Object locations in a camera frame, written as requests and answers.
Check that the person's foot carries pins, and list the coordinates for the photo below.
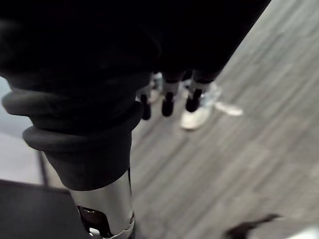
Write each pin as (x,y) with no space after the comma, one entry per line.
(195,118)

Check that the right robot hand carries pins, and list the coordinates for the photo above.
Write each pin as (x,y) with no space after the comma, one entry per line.
(82,62)

